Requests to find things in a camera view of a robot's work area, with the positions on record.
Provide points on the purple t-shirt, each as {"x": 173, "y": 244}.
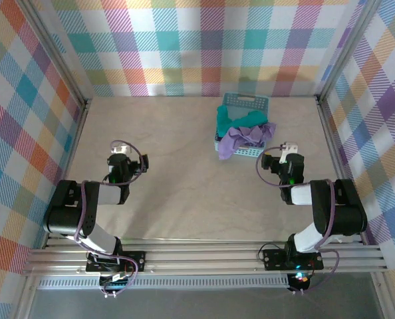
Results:
{"x": 232, "y": 139}

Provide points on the light blue plastic basket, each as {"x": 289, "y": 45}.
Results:
{"x": 247, "y": 99}

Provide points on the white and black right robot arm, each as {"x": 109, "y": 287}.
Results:
{"x": 347, "y": 216}

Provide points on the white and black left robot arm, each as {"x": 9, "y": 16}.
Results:
{"x": 64, "y": 216}

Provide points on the teal t-shirt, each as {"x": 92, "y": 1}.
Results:
{"x": 222, "y": 119}

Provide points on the small black controller board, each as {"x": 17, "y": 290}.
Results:
{"x": 300, "y": 280}
{"x": 114, "y": 285}

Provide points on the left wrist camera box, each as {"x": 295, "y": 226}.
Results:
{"x": 119, "y": 148}

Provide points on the aluminium table side rail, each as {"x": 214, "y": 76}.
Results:
{"x": 330, "y": 134}
{"x": 83, "y": 114}

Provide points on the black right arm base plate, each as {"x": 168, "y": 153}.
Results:
{"x": 274, "y": 260}

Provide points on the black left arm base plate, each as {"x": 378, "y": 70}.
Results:
{"x": 137, "y": 260}

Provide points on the long aluminium base rail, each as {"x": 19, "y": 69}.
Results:
{"x": 201, "y": 259}

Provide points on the aluminium frame post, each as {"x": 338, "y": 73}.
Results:
{"x": 348, "y": 50}
{"x": 56, "y": 50}

